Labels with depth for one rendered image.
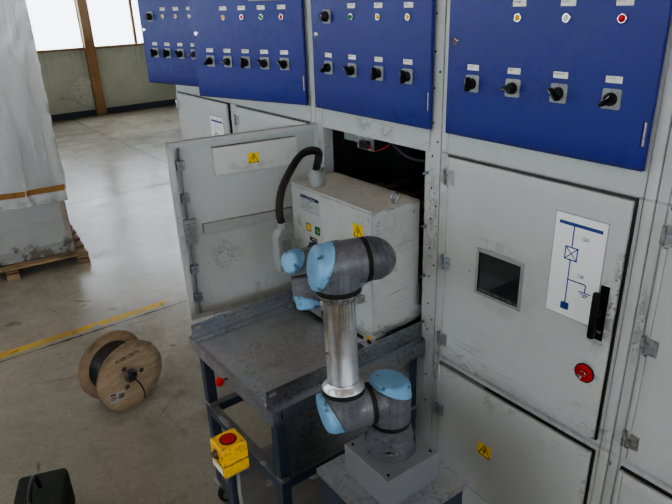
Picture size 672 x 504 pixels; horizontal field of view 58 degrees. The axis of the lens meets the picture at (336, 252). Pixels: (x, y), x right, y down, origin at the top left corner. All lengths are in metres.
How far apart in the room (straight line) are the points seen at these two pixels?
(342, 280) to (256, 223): 1.10
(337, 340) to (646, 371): 0.80
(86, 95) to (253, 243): 10.85
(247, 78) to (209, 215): 0.64
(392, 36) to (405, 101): 0.21
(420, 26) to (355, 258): 0.84
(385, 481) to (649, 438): 0.71
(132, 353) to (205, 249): 1.12
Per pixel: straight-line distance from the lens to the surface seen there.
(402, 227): 2.12
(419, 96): 2.01
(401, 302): 2.24
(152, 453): 3.27
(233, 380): 2.17
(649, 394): 1.80
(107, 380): 3.43
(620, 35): 1.60
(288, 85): 2.57
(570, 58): 1.67
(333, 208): 2.17
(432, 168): 2.05
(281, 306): 2.57
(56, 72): 13.07
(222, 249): 2.52
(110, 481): 3.19
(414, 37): 2.01
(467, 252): 1.99
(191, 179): 2.40
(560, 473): 2.12
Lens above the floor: 2.06
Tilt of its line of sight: 23 degrees down
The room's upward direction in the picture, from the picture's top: 2 degrees counter-clockwise
